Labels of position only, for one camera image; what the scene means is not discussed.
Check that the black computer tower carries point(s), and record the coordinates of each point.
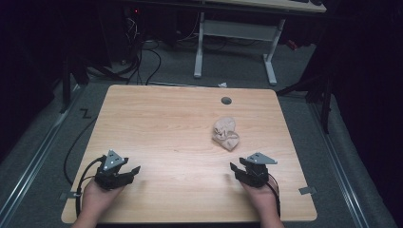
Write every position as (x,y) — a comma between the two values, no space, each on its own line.
(118,31)

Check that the person's right hand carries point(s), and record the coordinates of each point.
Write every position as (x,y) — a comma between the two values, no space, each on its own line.
(264,199)

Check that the grey metal bracket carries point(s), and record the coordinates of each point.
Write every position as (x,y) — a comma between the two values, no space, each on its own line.
(69,195)
(307,190)

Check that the metal floor rail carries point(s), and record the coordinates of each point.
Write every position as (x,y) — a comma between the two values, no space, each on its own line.
(340,167)
(34,160)

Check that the person's left hand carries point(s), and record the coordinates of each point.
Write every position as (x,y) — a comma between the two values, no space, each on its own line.
(96,199)

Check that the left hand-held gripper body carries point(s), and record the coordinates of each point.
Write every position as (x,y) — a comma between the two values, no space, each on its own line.
(109,179)

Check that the white-framed desk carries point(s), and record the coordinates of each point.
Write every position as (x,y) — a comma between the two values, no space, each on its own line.
(237,30)

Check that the white paper scrap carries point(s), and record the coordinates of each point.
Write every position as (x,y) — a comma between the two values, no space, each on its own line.
(222,85)

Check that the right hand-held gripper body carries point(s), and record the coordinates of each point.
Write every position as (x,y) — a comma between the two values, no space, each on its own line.
(256,175)

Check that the small red object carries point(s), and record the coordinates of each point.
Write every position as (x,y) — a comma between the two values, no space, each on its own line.
(292,44)

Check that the black metal stand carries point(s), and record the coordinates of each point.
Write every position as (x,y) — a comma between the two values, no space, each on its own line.
(66,85)
(326,104)

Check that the light beige cloth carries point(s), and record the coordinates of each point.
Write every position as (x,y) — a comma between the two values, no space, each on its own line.
(225,134)

